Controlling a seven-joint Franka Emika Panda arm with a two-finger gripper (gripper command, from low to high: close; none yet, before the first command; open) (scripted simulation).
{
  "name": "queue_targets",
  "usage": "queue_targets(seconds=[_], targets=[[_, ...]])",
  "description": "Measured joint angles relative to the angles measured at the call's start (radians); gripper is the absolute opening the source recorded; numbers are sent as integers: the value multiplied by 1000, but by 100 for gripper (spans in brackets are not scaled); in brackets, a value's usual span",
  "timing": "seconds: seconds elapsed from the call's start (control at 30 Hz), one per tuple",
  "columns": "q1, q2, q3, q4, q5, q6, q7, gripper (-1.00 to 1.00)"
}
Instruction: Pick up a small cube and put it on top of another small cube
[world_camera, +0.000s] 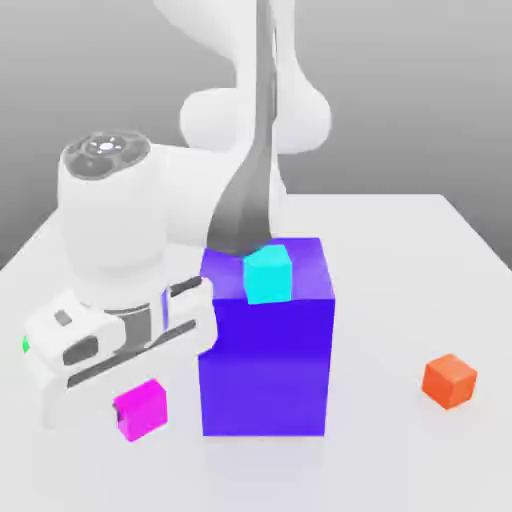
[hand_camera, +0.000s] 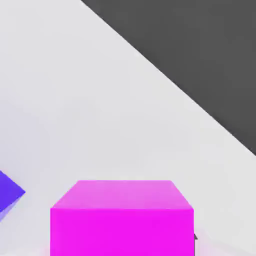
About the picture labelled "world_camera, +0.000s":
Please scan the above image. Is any small magenta cube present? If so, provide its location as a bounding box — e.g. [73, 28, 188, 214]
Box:
[112, 378, 169, 444]

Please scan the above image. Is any small orange cube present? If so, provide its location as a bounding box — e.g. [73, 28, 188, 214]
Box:
[421, 353, 479, 412]

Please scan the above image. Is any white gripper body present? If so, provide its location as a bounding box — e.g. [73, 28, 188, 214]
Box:
[41, 276, 219, 430]

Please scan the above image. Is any small cyan cube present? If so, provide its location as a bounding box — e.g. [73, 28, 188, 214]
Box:
[242, 244, 293, 306]

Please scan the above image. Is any large blue box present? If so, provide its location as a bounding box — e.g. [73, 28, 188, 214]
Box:
[198, 237, 336, 438]

